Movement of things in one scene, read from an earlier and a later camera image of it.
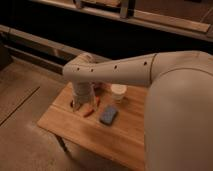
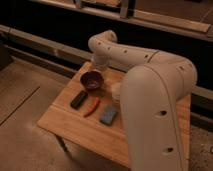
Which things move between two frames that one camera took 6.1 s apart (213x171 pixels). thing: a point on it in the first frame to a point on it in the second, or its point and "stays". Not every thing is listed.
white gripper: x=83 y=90 to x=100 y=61
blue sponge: x=108 y=115 stays
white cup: x=117 y=91 stays
